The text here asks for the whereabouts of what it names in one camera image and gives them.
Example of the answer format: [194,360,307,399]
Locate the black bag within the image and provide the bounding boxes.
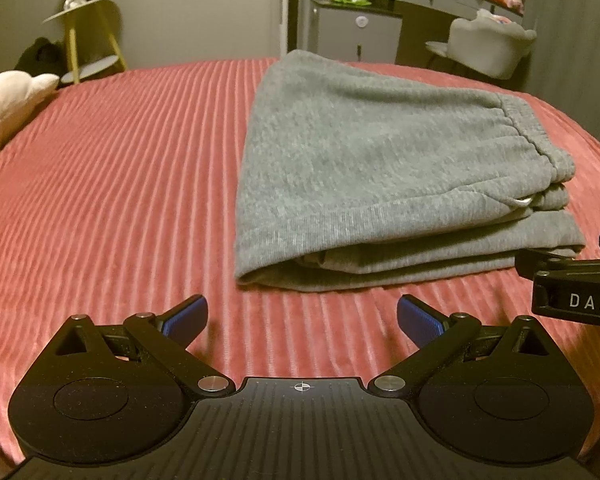
[12,37,64,79]

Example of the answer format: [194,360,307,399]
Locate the grey sweat pants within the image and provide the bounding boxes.
[234,49,588,293]

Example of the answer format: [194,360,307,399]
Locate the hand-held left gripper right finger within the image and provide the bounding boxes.
[372,294,553,396]

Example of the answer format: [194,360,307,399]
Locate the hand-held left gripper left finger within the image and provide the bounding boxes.
[55,294,233,398]

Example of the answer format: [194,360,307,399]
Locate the white plush pillow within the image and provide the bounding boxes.
[0,70,61,168]

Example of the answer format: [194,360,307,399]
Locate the grey bedside cabinet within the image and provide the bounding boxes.
[309,0,404,65]

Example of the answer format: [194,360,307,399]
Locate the round table with yellow legs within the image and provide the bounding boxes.
[41,0,129,86]

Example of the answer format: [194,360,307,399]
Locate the white upholstered chair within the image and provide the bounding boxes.
[424,12,538,81]

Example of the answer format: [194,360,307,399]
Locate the pink ribbed bed blanket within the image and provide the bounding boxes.
[0,57,600,466]

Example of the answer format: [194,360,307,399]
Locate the white door frame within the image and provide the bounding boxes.
[278,0,302,59]

